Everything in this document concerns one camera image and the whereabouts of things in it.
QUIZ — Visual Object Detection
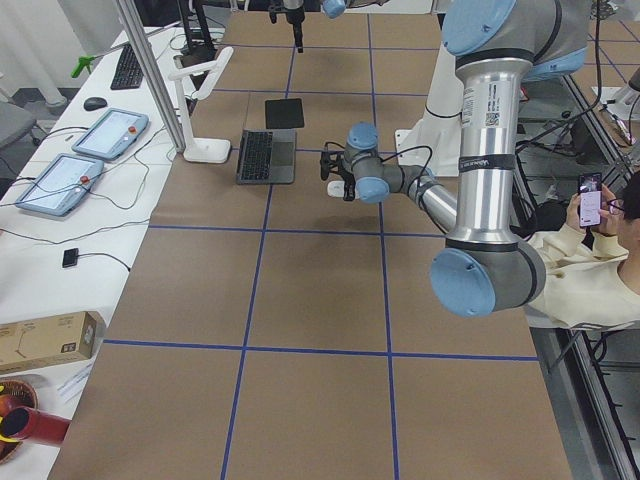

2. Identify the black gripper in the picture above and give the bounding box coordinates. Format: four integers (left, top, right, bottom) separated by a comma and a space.
286, 7, 305, 52
337, 160, 356, 201

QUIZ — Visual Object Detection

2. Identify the white wireless mouse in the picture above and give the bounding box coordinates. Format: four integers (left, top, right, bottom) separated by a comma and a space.
327, 181, 344, 198

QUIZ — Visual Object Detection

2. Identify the grey laptop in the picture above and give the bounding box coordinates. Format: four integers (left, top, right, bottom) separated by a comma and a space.
236, 129, 297, 185

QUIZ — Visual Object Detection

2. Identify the black mouse pad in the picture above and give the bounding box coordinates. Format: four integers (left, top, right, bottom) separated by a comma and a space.
265, 98, 305, 129

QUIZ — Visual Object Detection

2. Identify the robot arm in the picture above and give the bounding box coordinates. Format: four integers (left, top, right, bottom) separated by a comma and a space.
269, 0, 386, 53
338, 1, 591, 317

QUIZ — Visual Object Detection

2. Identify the white desk lamp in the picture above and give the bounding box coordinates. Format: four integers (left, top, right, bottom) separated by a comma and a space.
168, 46, 234, 164

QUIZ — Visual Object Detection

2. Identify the black computer mouse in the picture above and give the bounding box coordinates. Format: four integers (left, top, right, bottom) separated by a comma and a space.
83, 97, 108, 112

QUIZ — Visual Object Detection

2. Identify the black keyboard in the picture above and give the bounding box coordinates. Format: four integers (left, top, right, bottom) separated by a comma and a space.
110, 44, 144, 90

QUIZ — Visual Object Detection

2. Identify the far teach pendant tablet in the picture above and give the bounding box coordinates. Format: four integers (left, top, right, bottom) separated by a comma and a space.
72, 108, 149, 161

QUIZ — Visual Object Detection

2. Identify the teach pendant tablet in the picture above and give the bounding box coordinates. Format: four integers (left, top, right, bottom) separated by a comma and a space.
15, 154, 104, 217
72, 108, 149, 161

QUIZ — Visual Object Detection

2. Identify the smartphone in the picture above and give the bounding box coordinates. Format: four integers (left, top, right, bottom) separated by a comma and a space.
578, 172, 602, 227

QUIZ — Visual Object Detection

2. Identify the person in cream sweater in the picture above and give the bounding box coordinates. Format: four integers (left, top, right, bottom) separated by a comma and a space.
529, 173, 639, 330

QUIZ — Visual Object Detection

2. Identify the near teach pendant tablet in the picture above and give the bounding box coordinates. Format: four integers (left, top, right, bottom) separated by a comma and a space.
15, 154, 104, 217

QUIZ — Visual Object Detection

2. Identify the small black device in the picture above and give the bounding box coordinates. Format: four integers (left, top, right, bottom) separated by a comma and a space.
62, 248, 80, 268

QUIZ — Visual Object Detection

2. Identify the cardboard box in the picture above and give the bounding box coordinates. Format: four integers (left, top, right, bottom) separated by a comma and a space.
1, 311, 105, 375

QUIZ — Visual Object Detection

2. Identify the wicker basket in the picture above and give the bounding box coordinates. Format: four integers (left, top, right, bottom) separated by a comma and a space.
0, 378, 39, 464

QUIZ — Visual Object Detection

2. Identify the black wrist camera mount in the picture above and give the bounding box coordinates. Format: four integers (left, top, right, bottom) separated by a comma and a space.
320, 150, 342, 181

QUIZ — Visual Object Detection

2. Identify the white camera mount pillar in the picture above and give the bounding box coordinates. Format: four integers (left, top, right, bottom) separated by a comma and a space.
394, 0, 505, 179

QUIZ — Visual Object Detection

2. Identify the aluminium frame post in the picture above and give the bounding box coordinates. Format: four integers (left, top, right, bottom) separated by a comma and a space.
114, 0, 186, 153

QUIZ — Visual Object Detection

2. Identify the green handled tool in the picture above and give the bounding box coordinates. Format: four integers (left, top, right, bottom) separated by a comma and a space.
71, 55, 96, 78

